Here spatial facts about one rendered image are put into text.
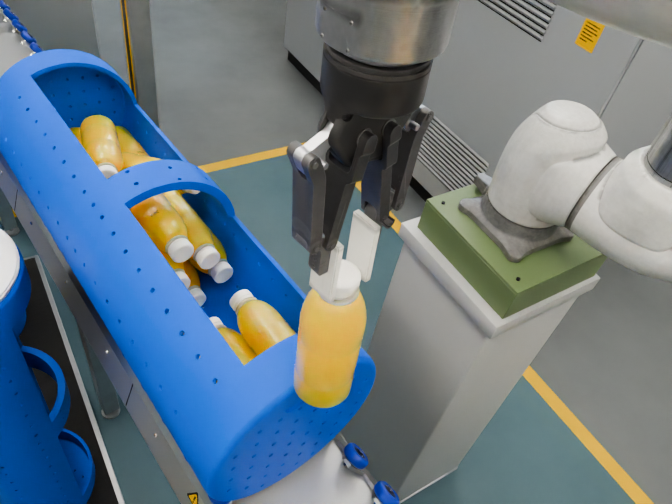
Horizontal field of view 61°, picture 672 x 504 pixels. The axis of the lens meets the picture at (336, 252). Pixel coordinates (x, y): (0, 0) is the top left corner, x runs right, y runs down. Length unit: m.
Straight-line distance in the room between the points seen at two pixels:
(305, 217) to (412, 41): 0.15
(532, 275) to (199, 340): 0.67
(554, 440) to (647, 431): 0.40
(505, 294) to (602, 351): 1.59
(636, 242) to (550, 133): 0.23
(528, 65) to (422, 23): 1.99
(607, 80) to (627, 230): 1.15
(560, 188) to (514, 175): 0.09
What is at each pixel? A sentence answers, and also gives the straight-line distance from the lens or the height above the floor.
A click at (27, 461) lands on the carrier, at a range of 1.46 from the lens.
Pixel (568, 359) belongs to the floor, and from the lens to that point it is 2.59.
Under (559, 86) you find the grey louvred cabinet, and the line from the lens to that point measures 2.26.
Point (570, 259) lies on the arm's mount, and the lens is 1.24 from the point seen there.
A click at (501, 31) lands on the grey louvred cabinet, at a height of 0.97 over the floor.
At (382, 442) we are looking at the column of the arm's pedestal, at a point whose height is 0.25.
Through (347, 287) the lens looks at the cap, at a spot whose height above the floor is 1.44.
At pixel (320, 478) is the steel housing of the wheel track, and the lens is 0.99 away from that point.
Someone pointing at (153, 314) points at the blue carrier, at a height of 1.19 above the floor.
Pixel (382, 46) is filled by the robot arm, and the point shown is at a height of 1.68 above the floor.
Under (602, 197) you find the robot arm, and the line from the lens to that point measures 1.07.
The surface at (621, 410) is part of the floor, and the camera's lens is 2.56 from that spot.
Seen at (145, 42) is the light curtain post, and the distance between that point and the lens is 1.78.
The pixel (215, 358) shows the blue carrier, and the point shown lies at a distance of 0.74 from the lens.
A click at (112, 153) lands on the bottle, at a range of 1.14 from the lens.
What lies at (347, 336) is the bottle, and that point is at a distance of 0.56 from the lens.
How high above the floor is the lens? 1.83
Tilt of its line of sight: 45 degrees down
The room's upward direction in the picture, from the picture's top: 12 degrees clockwise
